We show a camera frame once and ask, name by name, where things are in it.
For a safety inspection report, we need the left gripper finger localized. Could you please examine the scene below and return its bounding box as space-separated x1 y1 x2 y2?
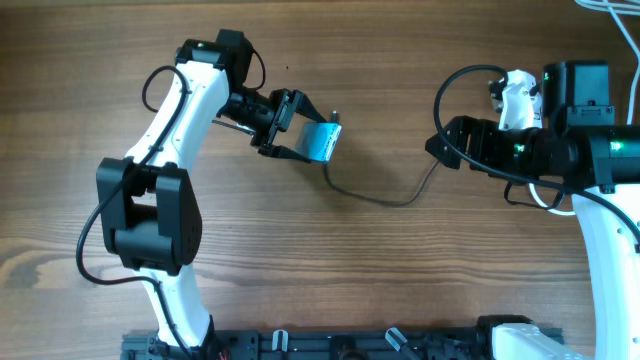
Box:
292 90 327 123
258 144 311 163

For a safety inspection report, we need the blue screen smartphone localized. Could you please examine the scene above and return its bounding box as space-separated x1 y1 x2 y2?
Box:
294 122 342 163

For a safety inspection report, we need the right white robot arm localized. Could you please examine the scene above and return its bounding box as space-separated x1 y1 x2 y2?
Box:
425 61 639 359

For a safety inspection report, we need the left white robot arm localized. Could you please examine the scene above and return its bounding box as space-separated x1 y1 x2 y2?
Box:
88 29 341 359

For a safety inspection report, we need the black charger cable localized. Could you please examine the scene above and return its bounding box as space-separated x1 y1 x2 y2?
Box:
322 110 441 209

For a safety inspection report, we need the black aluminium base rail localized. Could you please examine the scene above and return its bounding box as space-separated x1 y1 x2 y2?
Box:
119 327 565 360

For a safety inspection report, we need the white power strip cable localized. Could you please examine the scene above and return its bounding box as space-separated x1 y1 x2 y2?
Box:
573 0 640 126

